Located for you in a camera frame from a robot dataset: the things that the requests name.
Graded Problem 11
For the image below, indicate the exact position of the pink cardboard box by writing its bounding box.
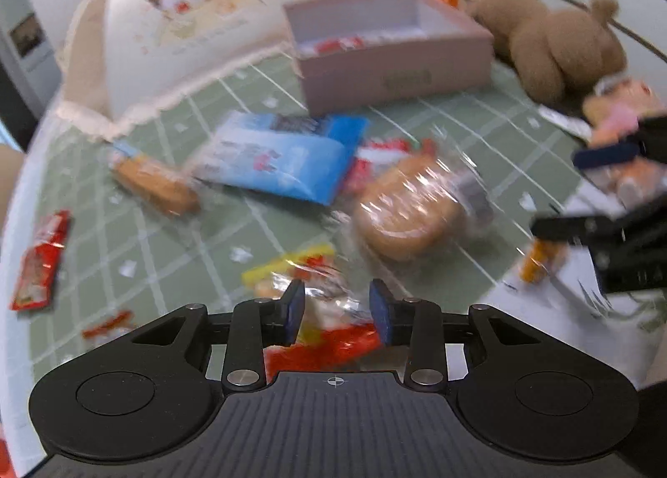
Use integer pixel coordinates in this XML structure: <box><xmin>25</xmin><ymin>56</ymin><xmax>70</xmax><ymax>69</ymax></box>
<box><xmin>283</xmin><ymin>0</ymin><xmax>495</xmax><ymax>117</ymax></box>

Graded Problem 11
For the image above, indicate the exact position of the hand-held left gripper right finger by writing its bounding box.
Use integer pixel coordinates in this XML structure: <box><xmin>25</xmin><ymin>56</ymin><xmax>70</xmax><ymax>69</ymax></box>
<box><xmin>368</xmin><ymin>279</ymin><xmax>544</xmax><ymax>393</ymax></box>

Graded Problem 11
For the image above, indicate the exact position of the cream printed cloth cover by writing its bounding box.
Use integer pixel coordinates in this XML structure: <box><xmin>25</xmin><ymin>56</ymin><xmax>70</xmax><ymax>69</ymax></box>
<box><xmin>55</xmin><ymin>0</ymin><xmax>368</xmax><ymax>141</ymax></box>

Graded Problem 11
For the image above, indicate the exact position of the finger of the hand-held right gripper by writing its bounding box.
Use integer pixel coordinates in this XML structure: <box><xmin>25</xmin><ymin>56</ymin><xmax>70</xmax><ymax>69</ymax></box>
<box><xmin>572</xmin><ymin>116</ymin><xmax>667</xmax><ymax>170</ymax></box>
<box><xmin>529</xmin><ymin>214</ymin><xmax>629</xmax><ymax>250</ymax></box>

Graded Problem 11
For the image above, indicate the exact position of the bread in clear wrapper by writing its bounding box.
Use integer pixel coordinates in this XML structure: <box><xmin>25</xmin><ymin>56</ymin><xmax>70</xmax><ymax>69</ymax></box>
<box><xmin>351</xmin><ymin>145</ymin><xmax>496</xmax><ymax>263</ymax></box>

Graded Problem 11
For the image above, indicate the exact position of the small orange snack packet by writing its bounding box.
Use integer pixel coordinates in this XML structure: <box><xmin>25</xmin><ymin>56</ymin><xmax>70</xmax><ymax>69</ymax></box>
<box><xmin>520</xmin><ymin>237</ymin><xmax>566</xmax><ymax>285</ymax></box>

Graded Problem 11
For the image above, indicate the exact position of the blue snack packet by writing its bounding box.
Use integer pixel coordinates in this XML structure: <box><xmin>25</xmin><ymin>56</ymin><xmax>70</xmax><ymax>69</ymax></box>
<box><xmin>193</xmin><ymin>110</ymin><xmax>371</xmax><ymax>207</ymax></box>

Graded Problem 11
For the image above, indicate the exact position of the orange cake bar packet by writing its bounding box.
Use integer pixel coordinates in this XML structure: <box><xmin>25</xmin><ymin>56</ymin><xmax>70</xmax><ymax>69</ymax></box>
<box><xmin>107</xmin><ymin>142</ymin><xmax>201</xmax><ymax>218</ymax></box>

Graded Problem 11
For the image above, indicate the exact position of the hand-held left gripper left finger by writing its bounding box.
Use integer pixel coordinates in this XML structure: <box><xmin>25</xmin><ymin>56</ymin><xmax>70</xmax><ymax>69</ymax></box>
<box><xmin>126</xmin><ymin>279</ymin><xmax>306</xmax><ymax>395</ymax></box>

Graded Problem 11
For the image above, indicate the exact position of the small pink plush doll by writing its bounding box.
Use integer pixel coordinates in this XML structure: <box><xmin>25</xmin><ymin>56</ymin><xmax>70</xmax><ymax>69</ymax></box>
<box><xmin>581</xmin><ymin>76</ymin><xmax>667</xmax><ymax>210</ymax></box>

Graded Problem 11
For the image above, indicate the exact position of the green checked tablecloth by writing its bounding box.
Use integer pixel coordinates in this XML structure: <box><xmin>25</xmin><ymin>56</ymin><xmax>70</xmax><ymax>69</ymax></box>
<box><xmin>0</xmin><ymin>40</ymin><xmax>667</xmax><ymax>398</ymax></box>

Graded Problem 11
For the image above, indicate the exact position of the small red white snack packet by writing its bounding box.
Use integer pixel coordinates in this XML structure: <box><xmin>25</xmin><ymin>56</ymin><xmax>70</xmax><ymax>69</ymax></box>
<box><xmin>82</xmin><ymin>310</ymin><xmax>137</xmax><ymax>346</ymax></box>

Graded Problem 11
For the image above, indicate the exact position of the brown teddy bear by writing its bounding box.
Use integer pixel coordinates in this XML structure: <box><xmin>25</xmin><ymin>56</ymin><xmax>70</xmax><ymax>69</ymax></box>
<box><xmin>466</xmin><ymin>0</ymin><xmax>627</xmax><ymax>105</ymax></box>

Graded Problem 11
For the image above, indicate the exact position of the long red snack packet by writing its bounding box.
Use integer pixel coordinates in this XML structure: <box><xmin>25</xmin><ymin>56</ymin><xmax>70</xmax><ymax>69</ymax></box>
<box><xmin>10</xmin><ymin>210</ymin><xmax>74</xmax><ymax>312</ymax></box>

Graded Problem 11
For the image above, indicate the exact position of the yellow red snack packet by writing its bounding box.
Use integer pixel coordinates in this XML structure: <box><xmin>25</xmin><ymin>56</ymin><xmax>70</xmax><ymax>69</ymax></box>
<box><xmin>242</xmin><ymin>243</ymin><xmax>360</xmax><ymax>348</ymax></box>

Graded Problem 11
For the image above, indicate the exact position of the beige chair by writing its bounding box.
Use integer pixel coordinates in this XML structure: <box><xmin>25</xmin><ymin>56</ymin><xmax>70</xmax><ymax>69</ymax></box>
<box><xmin>0</xmin><ymin>145</ymin><xmax>27</xmax><ymax>223</ymax></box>

